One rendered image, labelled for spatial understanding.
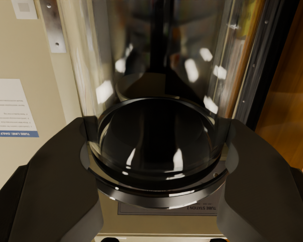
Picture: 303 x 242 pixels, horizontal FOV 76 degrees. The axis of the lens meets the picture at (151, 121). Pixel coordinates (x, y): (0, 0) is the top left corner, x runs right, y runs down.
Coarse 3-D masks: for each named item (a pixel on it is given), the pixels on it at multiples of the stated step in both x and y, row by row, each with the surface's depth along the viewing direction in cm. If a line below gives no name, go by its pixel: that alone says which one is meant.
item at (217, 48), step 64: (64, 0) 7; (128, 0) 6; (192, 0) 6; (256, 0) 7; (128, 64) 7; (192, 64) 7; (128, 128) 8; (192, 128) 8; (128, 192) 9; (192, 192) 10
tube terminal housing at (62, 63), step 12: (60, 12) 26; (60, 60) 29; (60, 72) 30; (72, 72) 30; (60, 84) 31; (72, 84) 31; (60, 96) 32; (72, 96) 32; (72, 108) 33; (72, 120) 34
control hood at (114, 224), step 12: (108, 204) 33; (108, 216) 33; (120, 216) 33; (132, 216) 33; (144, 216) 33; (156, 216) 33; (168, 216) 33; (180, 216) 33; (192, 216) 33; (204, 216) 33; (216, 216) 33; (108, 228) 32; (120, 228) 32; (132, 228) 32; (144, 228) 32; (156, 228) 32; (168, 228) 32; (180, 228) 32; (192, 228) 32; (204, 228) 32; (216, 228) 32
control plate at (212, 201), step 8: (216, 192) 34; (208, 200) 33; (216, 200) 33; (120, 208) 33; (128, 208) 33; (136, 208) 33; (144, 208) 33; (176, 208) 33; (184, 208) 33; (192, 208) 33; (200, 208) 33; (208, 208) 33; (216, 208) 33
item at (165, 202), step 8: (224, 176) 11; (104, 184) 10; (216, 184) 10; (104, 192) 10; (112, 192) 10; (120, 192) 10; (200, 192) 10; (208, 192) 10; (120, 200) 10; (128, 200) 10; (136, 200) 10; (144, 200) 10; (152, 200) 9; (160, 200) 9; (168, 200) 10; (176, 200) 10; (184, 200) 10; (192, 200) 10
